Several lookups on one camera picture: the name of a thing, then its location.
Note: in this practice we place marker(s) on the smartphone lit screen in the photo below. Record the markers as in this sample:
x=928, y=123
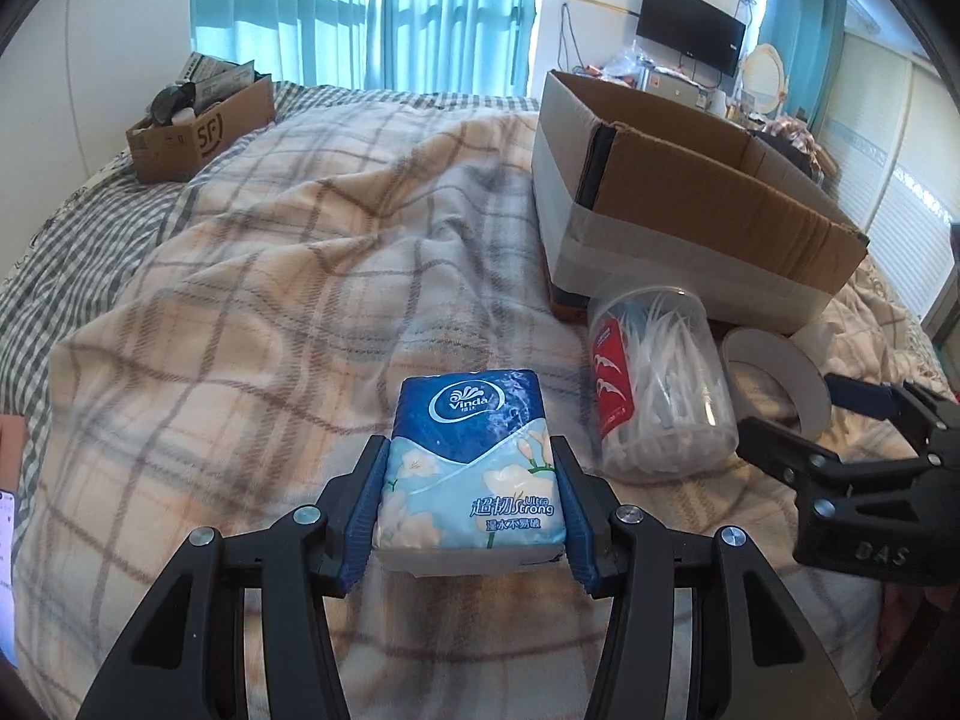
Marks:
x=6, y=590

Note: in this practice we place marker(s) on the teal curtain right window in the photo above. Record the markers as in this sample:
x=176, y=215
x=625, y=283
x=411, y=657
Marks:
x=808, y=35

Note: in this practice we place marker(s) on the white sliding wardrobe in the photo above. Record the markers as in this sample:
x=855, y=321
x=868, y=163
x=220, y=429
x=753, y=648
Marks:
x=892, y=127

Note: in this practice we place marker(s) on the brown leather wallet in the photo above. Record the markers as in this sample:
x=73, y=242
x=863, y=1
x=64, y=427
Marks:
x=13, y=439

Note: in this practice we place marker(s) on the small SF cardboard box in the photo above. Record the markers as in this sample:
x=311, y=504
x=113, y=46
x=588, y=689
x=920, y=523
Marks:
x=189, y=123

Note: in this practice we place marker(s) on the black wall television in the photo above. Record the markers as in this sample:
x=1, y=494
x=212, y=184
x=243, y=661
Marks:
x=694, y=29

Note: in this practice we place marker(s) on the white oval mirror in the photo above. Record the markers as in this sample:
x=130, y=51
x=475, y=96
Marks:
x=762, y=80

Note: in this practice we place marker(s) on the clear cotton swab jar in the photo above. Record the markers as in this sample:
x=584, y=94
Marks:
x=664, y=405

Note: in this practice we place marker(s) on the plaid beige blanket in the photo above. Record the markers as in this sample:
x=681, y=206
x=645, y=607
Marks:
x=253, y=354

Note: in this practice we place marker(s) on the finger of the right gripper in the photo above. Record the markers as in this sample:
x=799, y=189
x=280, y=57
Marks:
x=926, y=420
x=787, y=449

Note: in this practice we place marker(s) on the blue tissue pack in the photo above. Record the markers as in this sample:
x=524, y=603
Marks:
x=470, y=485

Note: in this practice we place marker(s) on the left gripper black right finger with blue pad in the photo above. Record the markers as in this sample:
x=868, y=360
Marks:
x=754, y=655

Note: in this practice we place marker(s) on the white tape roll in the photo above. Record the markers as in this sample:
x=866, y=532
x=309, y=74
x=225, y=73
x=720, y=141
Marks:
x=785, y=364

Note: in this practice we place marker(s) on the checked grey bedsheet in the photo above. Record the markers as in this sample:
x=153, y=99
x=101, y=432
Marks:
x=367, y=146

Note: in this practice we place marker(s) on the large teal curtain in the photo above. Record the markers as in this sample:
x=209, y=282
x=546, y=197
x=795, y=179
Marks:
x=419, y=46

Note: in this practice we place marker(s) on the open brown cardboard box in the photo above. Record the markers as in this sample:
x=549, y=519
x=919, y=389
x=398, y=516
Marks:
x=634, y=191

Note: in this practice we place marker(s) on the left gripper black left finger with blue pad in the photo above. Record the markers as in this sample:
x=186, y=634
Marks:
x=181, y=654

